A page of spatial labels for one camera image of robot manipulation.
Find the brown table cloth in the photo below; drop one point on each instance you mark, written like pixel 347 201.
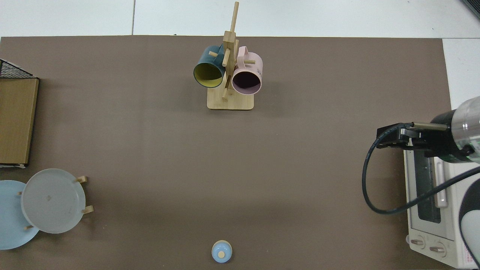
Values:
pixel 150 150

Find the pale toaster oven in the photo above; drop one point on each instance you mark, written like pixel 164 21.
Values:
pixel 410 187

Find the dark grey panel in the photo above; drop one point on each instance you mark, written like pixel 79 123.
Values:
pixel 474 5

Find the dark teal mug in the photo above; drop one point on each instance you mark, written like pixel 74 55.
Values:
pixel 205 58

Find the grey plate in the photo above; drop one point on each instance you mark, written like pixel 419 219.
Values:
pixel 52 202

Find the small blue round bell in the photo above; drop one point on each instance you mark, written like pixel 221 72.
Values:
pixel 217 252

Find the wooden cup stand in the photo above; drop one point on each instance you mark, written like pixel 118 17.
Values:
pixel 230 104

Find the wooden plate rack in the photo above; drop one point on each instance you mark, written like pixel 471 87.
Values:
pixel 83 179

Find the light blue plate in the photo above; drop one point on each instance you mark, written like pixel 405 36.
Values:
pixel 11 225

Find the pink mug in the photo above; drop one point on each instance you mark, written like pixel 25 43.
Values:
pixel 252 65

